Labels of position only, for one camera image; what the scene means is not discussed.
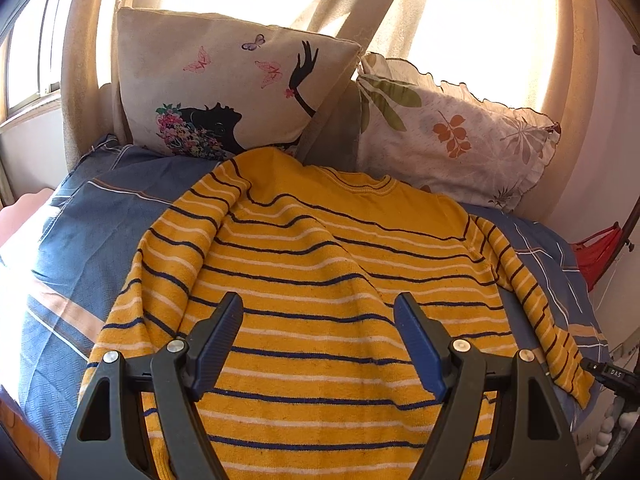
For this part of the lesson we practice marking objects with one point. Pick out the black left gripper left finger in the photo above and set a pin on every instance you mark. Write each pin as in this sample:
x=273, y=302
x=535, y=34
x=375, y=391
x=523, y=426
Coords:
x=108, y=438

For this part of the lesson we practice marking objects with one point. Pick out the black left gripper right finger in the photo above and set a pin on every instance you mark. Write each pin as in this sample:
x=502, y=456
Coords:
x=529, y=437

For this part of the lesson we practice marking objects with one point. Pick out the yellow striped knit sweater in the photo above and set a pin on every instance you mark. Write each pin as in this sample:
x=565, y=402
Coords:
x=318, y=384

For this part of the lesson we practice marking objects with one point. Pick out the red cloth bag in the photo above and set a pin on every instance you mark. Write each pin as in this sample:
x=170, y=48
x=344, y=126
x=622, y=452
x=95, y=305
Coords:
x=595, y=253

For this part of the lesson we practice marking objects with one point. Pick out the blue plaid bed cover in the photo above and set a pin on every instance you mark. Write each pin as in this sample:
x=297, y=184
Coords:
x=101, y=210

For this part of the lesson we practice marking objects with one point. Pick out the pink headboard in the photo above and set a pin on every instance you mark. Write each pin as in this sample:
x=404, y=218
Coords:
x=14, y=216

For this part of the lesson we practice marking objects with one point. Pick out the white leaf print pillow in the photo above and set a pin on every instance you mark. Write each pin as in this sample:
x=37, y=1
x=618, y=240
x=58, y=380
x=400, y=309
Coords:
x=439, y=137

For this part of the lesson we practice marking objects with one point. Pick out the beige woman print pillow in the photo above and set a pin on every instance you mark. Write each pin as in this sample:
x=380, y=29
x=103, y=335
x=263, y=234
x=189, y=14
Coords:
x=209, y=86

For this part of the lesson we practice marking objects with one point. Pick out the beige window curtain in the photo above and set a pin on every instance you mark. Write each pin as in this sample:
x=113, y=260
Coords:
x=541, y=54

